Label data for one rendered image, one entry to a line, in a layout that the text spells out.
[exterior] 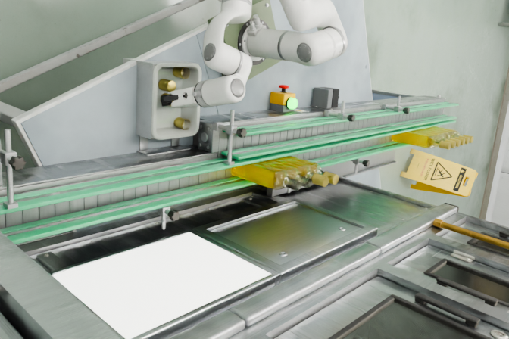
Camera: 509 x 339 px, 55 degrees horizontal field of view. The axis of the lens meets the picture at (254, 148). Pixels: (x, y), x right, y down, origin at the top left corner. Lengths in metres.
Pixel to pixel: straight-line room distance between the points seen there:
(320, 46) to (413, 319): 0.77
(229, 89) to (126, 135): 0.39
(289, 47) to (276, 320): 0.81
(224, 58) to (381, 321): 0.73
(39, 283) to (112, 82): 1.04
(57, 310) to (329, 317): 0.83
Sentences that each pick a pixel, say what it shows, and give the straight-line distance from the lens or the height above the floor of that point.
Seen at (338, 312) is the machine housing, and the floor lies 1.47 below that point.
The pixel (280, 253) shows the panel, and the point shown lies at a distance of 1.32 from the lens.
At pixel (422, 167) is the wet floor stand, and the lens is 4.84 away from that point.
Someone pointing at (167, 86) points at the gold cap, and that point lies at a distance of 1.46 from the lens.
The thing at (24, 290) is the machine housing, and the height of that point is 1.61.
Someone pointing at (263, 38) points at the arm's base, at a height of 0.90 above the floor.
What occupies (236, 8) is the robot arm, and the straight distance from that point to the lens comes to 1.34.
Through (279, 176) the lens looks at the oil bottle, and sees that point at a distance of 1.48.
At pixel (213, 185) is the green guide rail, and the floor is 0.91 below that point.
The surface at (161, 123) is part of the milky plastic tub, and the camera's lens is 1.53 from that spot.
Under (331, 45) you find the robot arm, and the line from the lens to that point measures 1.49.
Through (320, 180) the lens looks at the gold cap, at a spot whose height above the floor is 1.15.
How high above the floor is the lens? 1.98
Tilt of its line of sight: 41 degrees down
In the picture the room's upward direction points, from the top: 106 degrees clockwise
